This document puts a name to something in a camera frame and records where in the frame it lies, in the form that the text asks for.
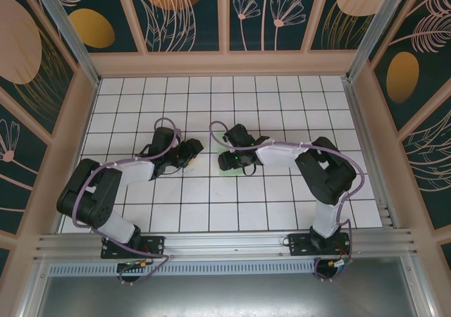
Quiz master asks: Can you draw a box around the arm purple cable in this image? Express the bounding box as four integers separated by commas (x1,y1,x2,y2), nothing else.
72,117,183,285
209,120,366,283

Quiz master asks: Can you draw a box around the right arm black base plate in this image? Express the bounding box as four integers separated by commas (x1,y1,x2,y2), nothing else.
288,232,353,258

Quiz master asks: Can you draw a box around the dark panel, oval and fern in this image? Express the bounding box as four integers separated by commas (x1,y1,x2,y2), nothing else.
368,0,451,133

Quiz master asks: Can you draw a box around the slotted grey cable duct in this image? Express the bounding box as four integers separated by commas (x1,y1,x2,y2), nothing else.
47,260,406,278

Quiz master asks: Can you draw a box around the long aluminium mounting rail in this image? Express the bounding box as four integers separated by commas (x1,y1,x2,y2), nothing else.
33,228,419,265

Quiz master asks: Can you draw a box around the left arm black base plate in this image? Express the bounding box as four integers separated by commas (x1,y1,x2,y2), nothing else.
101,234,166,261

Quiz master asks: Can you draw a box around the aluminium side rail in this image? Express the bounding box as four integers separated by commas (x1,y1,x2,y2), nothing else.
343,79,401,232

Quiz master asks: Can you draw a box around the dark panel with orange circle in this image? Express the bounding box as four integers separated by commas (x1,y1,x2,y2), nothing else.
119,0,226,54

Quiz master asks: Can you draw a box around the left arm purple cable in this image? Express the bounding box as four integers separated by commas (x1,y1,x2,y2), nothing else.
72,117,183,285

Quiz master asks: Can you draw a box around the dark panel with pink flowers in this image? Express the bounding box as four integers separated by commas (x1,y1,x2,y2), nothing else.
225,0,318,54

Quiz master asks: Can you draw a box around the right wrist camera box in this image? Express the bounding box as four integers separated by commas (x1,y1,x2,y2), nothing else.
221,135,237,154

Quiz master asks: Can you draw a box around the dark panel with gold oval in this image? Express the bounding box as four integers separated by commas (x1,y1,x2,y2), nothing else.
52,0,147,54

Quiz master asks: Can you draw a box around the aluminium frame leg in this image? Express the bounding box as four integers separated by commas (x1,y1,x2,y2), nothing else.
19,262,52,317
404,260,437,317

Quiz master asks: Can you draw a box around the aluminium corner post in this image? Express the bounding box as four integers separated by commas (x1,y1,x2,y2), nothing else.
30,0,103,87
344,0,415,84

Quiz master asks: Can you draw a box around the dark panel with single flower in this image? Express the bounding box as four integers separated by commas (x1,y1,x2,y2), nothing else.
0,87,54,239

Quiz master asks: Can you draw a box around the dark panel with fern outlines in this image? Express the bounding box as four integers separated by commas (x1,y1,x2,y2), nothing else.
396,98,451,232

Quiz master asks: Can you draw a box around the plain dark wall panel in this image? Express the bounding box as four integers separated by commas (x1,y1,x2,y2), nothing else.
0,230,18,275
435,237,451,317

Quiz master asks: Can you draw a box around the grey metal sheet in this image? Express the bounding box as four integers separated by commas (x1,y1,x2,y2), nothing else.
35,274,434,317

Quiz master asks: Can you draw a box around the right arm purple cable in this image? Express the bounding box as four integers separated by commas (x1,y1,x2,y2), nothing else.
209,120,366,283

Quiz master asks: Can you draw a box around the dark panel, large pale disc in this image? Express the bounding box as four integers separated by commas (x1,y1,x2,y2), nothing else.
0,0,78,140

